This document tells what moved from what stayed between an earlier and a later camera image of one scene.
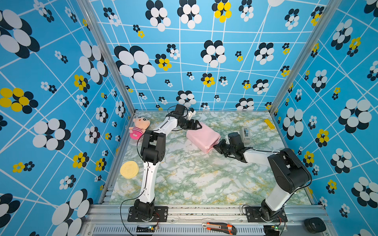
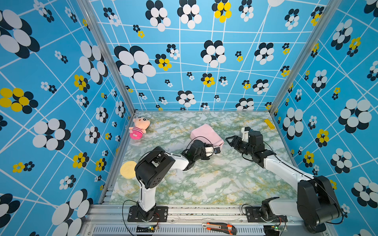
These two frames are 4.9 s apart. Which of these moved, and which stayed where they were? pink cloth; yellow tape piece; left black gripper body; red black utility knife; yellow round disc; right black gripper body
Moved: left black gripper body; right black gripper body
Stayed: pink cloth; yellow round disc; red black utility knife; yellow tape piece
